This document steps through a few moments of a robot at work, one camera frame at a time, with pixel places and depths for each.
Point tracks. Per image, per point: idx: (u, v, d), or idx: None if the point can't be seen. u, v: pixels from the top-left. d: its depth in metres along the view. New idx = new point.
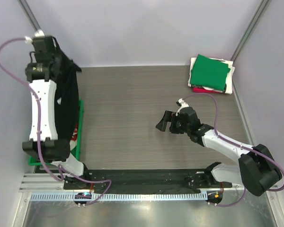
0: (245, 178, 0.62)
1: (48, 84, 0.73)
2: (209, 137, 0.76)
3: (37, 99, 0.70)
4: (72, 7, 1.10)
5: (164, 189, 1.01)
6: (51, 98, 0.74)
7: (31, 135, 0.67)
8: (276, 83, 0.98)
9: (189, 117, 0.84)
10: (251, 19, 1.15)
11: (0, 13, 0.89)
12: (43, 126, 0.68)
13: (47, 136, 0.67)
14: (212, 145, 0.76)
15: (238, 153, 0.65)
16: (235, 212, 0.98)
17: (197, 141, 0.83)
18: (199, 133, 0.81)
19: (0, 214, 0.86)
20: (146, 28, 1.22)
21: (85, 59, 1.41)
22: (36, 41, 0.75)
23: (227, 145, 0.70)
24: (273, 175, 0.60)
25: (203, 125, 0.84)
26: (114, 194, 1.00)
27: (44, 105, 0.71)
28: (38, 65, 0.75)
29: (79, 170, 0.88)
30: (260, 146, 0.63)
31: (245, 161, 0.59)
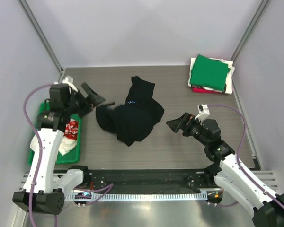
0: (260, 222, 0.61)
1: (55, 135, 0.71)
2: (229, 165, 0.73)
3: (40, 147, 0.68)
4: (73, 8, 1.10)
5: (164, 189, 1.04)
6: (55, 150, 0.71)
7: (26, 186, 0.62)
8: (276, 83, 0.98)
9: (212, 133, 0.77)
10: (251, 19, 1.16)
11: (1, 13, 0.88)
12: (39, 177, 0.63)
13: (40, 190, 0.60)
14: (230, 173, 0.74)
15: (260, 198, 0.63)
16: (235, 212, 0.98)
17: (213, 160, 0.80)
18: (218, 153, 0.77)
19: (0, 214, 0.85)
20: (146, 29, 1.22)
21: (86, 59, 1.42)
22: (52, 90, 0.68)
23: (248, 183, 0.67)
24: None
25: (224, 144, 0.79)
26: (115, 194, 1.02)
27: (46, 157, 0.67)
28: (50, 112, 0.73)
29: (78, 180, 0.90)
30: None
31: (267, 212, 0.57)
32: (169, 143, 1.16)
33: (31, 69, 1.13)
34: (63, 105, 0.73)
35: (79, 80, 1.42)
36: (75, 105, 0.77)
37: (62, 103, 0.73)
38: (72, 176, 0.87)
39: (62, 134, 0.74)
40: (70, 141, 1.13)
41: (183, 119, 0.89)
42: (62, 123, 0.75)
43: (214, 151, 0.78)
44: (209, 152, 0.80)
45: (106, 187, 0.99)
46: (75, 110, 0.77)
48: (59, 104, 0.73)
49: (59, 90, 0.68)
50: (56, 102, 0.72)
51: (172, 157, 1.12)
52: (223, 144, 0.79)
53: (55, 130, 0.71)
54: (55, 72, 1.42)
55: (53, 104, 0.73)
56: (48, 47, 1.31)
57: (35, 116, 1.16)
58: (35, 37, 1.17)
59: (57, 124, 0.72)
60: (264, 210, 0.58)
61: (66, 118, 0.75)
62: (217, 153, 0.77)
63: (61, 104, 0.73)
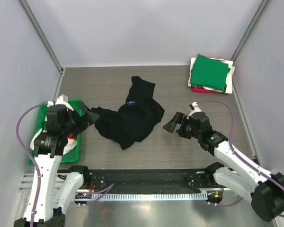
0: (257, 203, 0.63)
1: (52, 161, 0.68)
2: (223, 151, 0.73)
3: (39, 175, 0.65)
4: (72, 8, 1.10)
5: (164, 189, 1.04)
6: (54, 175, 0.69)
7: (25, 215, 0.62)
8: (276, 83, 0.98)
9: (201, 123, 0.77)
10: (251, 18, 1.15)
11: (1, 13, 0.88)
12: (39, 205, 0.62)
13: (41, 219, 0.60)
14: (224, 159, 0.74)
15: (255, 179, 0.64)
16: (235, 212, 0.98)
17: (208, 149, 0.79)
18: (211, 142, 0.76)
19: (0, 215, 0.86)
20: (146, 29, 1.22)
21: (86, 59, 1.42)
22: (50, 113, 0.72)
23: (243, 167, 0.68)
24: (283, 203, 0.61)
25: (216, 133, 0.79)
26: (115, 194, 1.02)
27: (45, 183, 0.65)
28: (47, 137, 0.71)
29: (78, 184, 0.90)
30: (279, 175, 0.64)
31: (262, 192, 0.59)
32: (169, 143, 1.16)
33: (31, 69, 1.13)
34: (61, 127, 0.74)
35: (79, 80, 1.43)
36: (72, 124, 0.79)
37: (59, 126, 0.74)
38: (72, 184, 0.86)
39: (59, 159, 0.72)
40: (70, 141, 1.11)
41: (176, 118, 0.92)
42: (60, 146, 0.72)
43: (207, 140, 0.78)
44: (203, 142, 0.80)
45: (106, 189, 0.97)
46: (71, 129, 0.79)
48: (57, 126, 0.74)
49: (56, 112, 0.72)
50: (54, 125, 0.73)
51: (171, 157, 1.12)
52: (214, 133, 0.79)
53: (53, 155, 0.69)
54: (55, 72, 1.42)
55: (51, 127, 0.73)
56: (48, 47, 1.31)
57: (34, 117, 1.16)
58: (36, 37, 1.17)
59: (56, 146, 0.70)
60: (260, 190, 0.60)
61: (63, 142, 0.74)
62: (210, 141, 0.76)
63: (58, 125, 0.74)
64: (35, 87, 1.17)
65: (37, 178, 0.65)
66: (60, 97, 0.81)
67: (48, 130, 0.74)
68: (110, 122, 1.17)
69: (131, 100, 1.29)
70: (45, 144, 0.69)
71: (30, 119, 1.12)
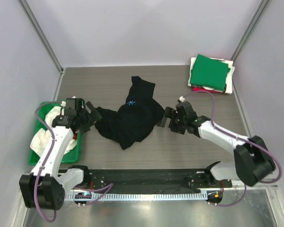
0: (240, 170, 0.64)
1: (67, 131, 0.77)
2: (206, 128, 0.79)
3: (53, 138, 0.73)
4: (72, 8, 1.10)
5: (164, 189, 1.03)
6: (65, 144, 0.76)
7: (33, 170, 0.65)
8: (276, 83, 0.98)
9: (184, 109, 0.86)
10: (251, 18, 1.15)
11: (1, 13, 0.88)
12: (48, 163, 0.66)
13: (48, 173, 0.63)
14: (209, 137, 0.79)
15: (234, 144, 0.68)
16: (235, 212, 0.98)
17: (193, 132, 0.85)
18: (195, 124, 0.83)
19: (0, 214, 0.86)
20: (146, 29, 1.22)
21: (85, 59, 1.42)
22: (69, 100, 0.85)
23: (223, 136, 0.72)
24: (265, 165, 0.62)
25: (199, 117, 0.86)
26: (115, 194, 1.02)
27: (57, 147, 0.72)
28: (65, 116, 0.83)
29: (78, 180, 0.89)
30: (256, 138, 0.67)
31: (240, 152, 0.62)
32: (169, 143, 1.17)
33: (31, 69, 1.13)
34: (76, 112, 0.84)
35: (79, 80, 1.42)
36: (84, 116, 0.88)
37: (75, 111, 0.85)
38: (73, 173, 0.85)
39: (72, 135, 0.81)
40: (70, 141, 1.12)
41: (166, 113, 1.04)
42: (74, 126, 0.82)
43: (191, 123, 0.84)
44: (188, 126, 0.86)
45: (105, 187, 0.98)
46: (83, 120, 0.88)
48: (73, 111, 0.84)
49: (75, 99, 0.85)
50: (70, 109, 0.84)
51: (171, 157, 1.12)
52: (198, 117, 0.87)
53: (68, 126, 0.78)
54: (55, 72, 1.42)
55: (68, 111, 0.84)
56: (48, 47, 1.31)
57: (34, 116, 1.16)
58: (35, 37, 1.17)
59: (70, 123, 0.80)
60: (238, 151, 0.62)
61: (76, 124, 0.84)
62: (194, 123, 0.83)
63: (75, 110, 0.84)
64: (35, 87, 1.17)
65: (51, 141, 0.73)
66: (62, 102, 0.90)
67: (66, 113, 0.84)
68: (110, 122, 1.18)
69: (131, 100, 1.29)
70: (62, 120, 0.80)
71: (30, 119, 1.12)
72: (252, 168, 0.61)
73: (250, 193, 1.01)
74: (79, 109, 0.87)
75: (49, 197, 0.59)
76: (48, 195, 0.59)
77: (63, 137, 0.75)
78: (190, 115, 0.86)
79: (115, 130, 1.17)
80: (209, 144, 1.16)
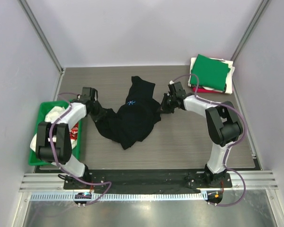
0: (210, 129, 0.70)
1: (82, 106, 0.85)
2: (189, 99, 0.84)
3: (71, 106, 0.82)
4: (72, 8, 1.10)
5: (164, 189, 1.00)
6: (78, 116, 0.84)
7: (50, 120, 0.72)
8: (276, 83, 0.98)
9: (174, 86, 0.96)
10: (251, 19, 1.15)
11: (1, 14, 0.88)
12: (63, 118, 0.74)
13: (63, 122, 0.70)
14: (192, 109, 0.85)
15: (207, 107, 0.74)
16: (235, 213, 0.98)
17: (180, 106, 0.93)
18: (182, 98, 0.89)
19: (0, 214, 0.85)
20: (146, 29, 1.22)
21: (85, 59, 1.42)
22: (84, 88, 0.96)
23: (200, 103, 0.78)
24: (233, 127, 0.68)
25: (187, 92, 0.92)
26: (114, 194, 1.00)
27: (72, 111, 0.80)
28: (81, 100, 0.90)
29: (79, 172, 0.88)
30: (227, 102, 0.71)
31: (211, 111, 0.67)
32: (169, 143, 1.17)
33: (31, 69, 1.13)
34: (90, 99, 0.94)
35: (79, 80, 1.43)
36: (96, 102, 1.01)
37: (89, 97, 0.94)
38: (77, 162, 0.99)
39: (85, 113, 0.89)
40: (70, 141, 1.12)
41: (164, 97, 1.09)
42: (87, 109, 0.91)
43: (179, 97, 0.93)
44: (176, 100, 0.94)
45: (103, 183, 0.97)
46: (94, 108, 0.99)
48: (87, 97, 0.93)
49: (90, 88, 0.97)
50: (85, 96, 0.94)
51: (171, 157, 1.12)
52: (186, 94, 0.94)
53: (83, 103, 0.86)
54: (55, 72, 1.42)
55: (83, 97, 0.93)
56: (48, 47, 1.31)
57: (35, 117, 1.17)
58: (35, 37, 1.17)
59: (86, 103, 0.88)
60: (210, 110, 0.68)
61: (90, 109, 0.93)
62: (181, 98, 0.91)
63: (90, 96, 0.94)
64: (35, 87, 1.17)
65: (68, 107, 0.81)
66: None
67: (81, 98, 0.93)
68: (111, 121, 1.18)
69: (131, 100, 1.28)
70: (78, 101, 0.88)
71: (30, 119, 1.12)
72: (219, 126, 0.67)
73: (250, 193, 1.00)
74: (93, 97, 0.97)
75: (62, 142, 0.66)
76: (60, 140, 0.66)
77: (78, 108, 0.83)
78: (178, 92, 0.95)
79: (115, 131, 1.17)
80: (209, 145, 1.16)
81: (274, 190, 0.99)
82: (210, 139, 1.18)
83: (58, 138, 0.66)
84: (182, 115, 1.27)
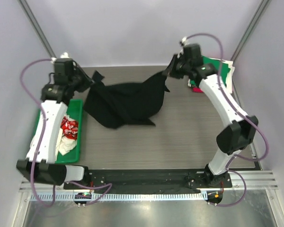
0: (223, 138, 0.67)
1: (58, 107, 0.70)
2: (210, 84, 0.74)
3: (44, 117, 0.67)
4: (72, 8, 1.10)
5: (164, 189, 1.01)
6: (58, 123, 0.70)
7: (29, 155, 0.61)
8: (276, 82, 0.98)
9: (191, 50, 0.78)
10: (251, 19, 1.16)
11: (0, 13, 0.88)
12: (42, 146, 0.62)
13: (43, 159, 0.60)
14: (208, 93, 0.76)
15: (230, 117, 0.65)
16: (235, 213, 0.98)
17: (194, 79, 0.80)
18: (202, 71, 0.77)
19: None
20: (146, 29, 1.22)
21: (85, 59, 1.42)
22: (58, 63, 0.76)
23: (224, 104, 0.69)
24: (245, 141, 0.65)
25: (206, 64, 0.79)
26: (114, 194, 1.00)
27: (49, 126, 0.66)
28: (54, 86, 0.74)
29: (79, 175, 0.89)
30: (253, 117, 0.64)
31: (233, 129, 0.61)
32: (169, 143, 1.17)
33: (31, 68, 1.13)
34: (67, 82, 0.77)
35: None
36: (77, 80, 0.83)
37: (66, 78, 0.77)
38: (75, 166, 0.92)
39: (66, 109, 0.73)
40: (70, 141, 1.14)
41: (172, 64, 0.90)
42: (66, 96, 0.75)
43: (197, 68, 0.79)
44: (191, 71, 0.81)
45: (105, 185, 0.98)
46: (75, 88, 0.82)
48: (64, 80, 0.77)
49: (63, 64, 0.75)
50: (60, 76, 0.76)
51: (171, 158, 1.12)
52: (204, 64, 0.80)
53: (58, 102, 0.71)
54: None
55: (58, 78, 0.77)
56: (48, 47, 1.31)
57: (35, 116, 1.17)
58: (35, 37, 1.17)
59: (61, 95, 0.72)
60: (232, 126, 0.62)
61: (69, 94, 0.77)
62: (200, 70, 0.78)
63: (66, 76, 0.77)
64: (35, 87, 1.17)
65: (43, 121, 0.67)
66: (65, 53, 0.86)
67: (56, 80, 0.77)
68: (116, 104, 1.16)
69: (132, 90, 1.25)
70: (52, 92, 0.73)
71: (30, 118, 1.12)
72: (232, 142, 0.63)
73: (250, 193, 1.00)
74: (70, 75, 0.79)
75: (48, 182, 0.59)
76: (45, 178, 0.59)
77: (55, 115, 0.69)
78: (195, 61, 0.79)
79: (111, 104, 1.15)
80: (209, 145, 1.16)
81: (274, 190, 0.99)
82: (210, 139, 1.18)
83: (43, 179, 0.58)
84: (182, 115, 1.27)
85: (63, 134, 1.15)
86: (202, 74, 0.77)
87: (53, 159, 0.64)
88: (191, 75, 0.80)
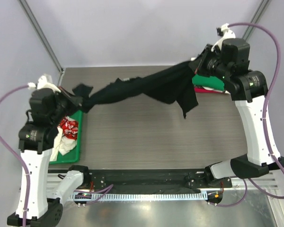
0: (241, 168, 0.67)
1: (41, 157, 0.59)
2: (252, 112, 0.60)
3: (26, 174, 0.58)
4: (72, 8, 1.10)
5: (164, 189, 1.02)
6: (45, 169, 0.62)
7: (18, 211, 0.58)
8: (276, 82, 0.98)
9: (237, 50, 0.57)
10: (251, 19, 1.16)
11: (1, 14, 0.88)
12: (30, 203, 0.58)
13: (34, 217, 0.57)
14: (244, 116, 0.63)
15: (261, 159, 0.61)
16: (236, 213, 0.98)
17: (235, 92, 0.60)
18: (248, 85, 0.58)
19: None
20: (146, 29, 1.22)
21: (85, 59, 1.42)
22: (34, 100, 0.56)
23: (259, 141, 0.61)
24: None
25: (254, 75, 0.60)
26: (115, 194, 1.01)
27: (35, 180, 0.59)
28: (32, 129, 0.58)
29: (79, 180, 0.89)
30: None
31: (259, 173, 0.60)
32: (169, 143, 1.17)
33: (31, 68, 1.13)
34: (50, 119, 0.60)
35: (79, 80, 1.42)
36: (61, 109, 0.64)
37: (48, 117, 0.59)
38: (72, 180, 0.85)
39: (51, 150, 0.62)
40: (70, 141, 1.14)
41: (203, 56, 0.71)
42: (51, 139, 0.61)
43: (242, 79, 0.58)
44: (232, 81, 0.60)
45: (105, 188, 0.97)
46: (59, 120, 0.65)
48: (44, 118, 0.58)
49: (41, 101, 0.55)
50: (39, 114, 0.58)
51: (171, 158, 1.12)
52: (249, 72, 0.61)
53: (41, 152, 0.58)
54: (55, 72, 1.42)
55: (36, 117, 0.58)
56: (48, 47, 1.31)
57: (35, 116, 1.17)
58: (35, 37, 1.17)
59: (43, 142, 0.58)
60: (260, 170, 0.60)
61: (53, 136, 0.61)
62: (247, 84, 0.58)
63: (46, 114, 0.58)
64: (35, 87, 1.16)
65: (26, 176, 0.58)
66: (43, 76, 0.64)
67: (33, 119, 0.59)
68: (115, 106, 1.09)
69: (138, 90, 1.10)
70: (31, 139, 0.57)
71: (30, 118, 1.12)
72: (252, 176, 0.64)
73: (250, 193, 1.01)
74: (53, 111, 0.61)
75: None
76: None
77: (38, 166, 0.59)
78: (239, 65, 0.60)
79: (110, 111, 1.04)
80: (209, 145, 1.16)
81: (274, 190, 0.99)
82: (210, 139, 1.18)
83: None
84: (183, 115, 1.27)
85: (63, 135, 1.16)
86: (246, 90, 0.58)
87: (45, 207, 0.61)
88: (232, 88, 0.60)
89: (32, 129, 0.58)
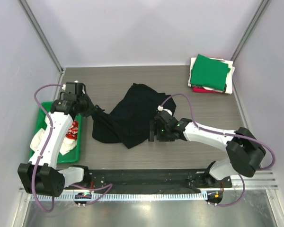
0: (236, 164, 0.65)
1: (66, 117, 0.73)
2: (190, 131, 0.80)
3: (51, 126, 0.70)
4: (71, 8, 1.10)
5: (164, 189, 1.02)
6: (65, 131, 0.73)
7: (31, 160, 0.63)
8: (276, 82, 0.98)
9: (162, 117, 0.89)
10: (251, 19, 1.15)
11: (0, 16, 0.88)
12: (46, 152, 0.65)
13: (46, 163, 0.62)
14: (199, 138, 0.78)
15: (224, 141, 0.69)
16: (235, 213, 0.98)
17: (179, 137, 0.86)
18: (179, 128, 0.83)
19: None
20: (147, 28, 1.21)
21: (85, 59, 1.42)
22: (69, 83, 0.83)
23: (210, 135, 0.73)
24: (259, 153, 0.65)
25: (181, 120, 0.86)
26: (115, 194, 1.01)
27: (55, 134, 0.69)
28: (63, 100, 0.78)
29: (79, 177, 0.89)
30: (241, 129, 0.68)
31: (232, 149, 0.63)
32: (169, 143, 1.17)
33: (31, 69, 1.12)
34: (75, 97, 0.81)
35: (79, 80, 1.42)
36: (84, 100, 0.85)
37: (75, 95, 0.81)
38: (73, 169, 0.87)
39: (71, 121, 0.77)
40: (70, 141, 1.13)
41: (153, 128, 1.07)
42: (72, 110, 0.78)
43: (174, 128, 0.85)
44: (172, 132, 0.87)
45: (105, 187, 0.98)
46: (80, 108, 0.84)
48: (72, 96, 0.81)
49: (75, 84, 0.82)
50: (70, 94, 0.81)
51: (171, 158, 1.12)
52: (179, 121, 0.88)
53: (66, 113, 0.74)
54: (55, 72, 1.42)
55: (67, 95, 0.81)
56: (48, 47, 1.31)
57: (35, 117, 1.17)
58: (35, 36, 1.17)
59: (69, 107, 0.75)
60: (230, 148, 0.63)
61: (75, 109, 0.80)
62: (178, 127, 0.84)
63: (75, 94, 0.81)
64: (35, 87, 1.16)
65: (49, 129, 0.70)
66: (64, 85, 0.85)
67: (65, 98, 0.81)
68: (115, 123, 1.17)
69: (132, 112, 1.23)
70: (60, 105, 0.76)
71: (30, 118, 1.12)
72: (244, 160, 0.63)
73: (250, 193, 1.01)
74: (79, 94, 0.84)
75: (48, 185, 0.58)
76: (45, 182, 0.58)
77: (62, 123, 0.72)
78: (170, 122, 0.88)
79: (121, 142, 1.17)
80: (208, 145, 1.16)
81: (274, 190, 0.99)
82: None
83: (42, 180, 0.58)
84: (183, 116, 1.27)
85: None
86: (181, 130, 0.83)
87: (55, 165, 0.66)
88: (175, 135, 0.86)
89: (63, 100, 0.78)
